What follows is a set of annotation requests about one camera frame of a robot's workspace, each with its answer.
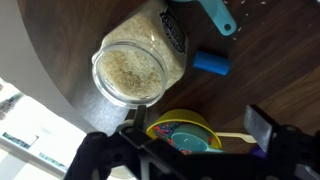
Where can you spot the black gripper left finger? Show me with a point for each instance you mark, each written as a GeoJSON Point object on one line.
{"type": "Point", "coordinates": [110, 153]}

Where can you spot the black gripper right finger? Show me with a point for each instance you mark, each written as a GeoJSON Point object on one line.
{"type": "Point", "coordinates": [263, 128]}

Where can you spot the clear jar of rice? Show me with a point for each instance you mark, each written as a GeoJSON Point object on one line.
{"type": "Point", "coordinates": [133, 66]}

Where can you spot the purple round lid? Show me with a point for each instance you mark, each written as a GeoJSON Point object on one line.
{"type": "Point", "coordinates": [256, 152]}

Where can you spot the white plastic fork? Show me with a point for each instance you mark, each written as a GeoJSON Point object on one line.
{"type": "Point", "coordinates": [236, 136]}

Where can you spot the teal measuring cup with sprinkles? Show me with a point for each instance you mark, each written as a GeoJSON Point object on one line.
{"type": "Point", "coordinates": [188, 140]}

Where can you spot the yellow bowl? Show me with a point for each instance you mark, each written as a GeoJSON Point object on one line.
{"type": "Point", "coordinates": [186, 115]}

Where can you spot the blue cylinder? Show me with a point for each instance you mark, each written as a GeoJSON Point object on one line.
{"type": "Point", "coordinates": [211, 62]}

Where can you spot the large teal measuring cup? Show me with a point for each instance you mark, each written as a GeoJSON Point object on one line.
{"type": "Point", "coordinates": [216, 13]}

